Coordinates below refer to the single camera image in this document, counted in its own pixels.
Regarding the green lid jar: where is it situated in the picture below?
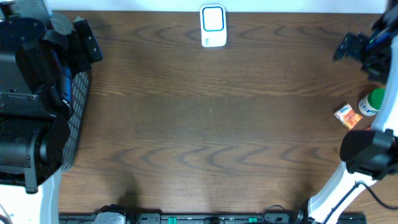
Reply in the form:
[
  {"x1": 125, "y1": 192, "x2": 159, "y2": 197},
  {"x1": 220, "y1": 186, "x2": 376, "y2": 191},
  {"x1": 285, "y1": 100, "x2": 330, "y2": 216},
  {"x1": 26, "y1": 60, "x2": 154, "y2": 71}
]
[{"x1": 358, "y1": 88, "x2": 385, "y2": 116}]

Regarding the small orange snack box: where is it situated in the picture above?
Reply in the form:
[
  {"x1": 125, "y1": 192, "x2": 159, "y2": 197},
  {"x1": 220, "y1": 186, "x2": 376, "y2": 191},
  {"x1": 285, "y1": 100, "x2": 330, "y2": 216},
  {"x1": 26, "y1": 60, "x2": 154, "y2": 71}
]
[{"x1": 334, "y1": 104, "x2": 363, "y2": 130}]

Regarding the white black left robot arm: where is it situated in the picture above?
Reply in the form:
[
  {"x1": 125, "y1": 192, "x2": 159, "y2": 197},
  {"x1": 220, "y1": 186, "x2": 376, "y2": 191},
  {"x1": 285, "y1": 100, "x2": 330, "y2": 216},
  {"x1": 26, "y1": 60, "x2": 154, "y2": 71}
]
[{"x1": 1, "y1": 0, "x2": 103, "y2": 223}]

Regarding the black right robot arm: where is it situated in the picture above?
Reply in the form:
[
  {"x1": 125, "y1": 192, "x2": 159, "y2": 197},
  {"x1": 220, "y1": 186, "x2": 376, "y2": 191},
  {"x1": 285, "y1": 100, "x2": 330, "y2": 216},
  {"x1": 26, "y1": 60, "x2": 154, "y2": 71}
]
[{"x1": 294, "y1": 1, "x2": 397, "y2": 223}]

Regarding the white barcode scanner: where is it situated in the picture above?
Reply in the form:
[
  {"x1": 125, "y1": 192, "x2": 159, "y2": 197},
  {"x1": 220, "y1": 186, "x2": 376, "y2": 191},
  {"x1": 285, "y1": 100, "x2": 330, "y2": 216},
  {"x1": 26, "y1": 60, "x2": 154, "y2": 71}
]
[{"x1": 200, "y1": 4, "x2": 227, "y2": 47}]

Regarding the grey plastic mesh basket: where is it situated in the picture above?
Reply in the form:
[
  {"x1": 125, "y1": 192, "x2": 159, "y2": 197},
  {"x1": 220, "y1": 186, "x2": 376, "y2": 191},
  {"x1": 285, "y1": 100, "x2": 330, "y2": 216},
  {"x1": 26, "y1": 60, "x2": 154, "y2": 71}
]
[{"x1": 46, "y1": 11, "x2": 91, "y2": 174}]

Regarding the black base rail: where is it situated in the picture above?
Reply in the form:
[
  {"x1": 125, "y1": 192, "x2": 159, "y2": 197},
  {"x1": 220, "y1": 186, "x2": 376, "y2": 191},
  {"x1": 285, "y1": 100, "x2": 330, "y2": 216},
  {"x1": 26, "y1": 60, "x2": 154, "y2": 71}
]
[{"x1": 58, "y1": 203, "x2": 368, "y2": 224}]

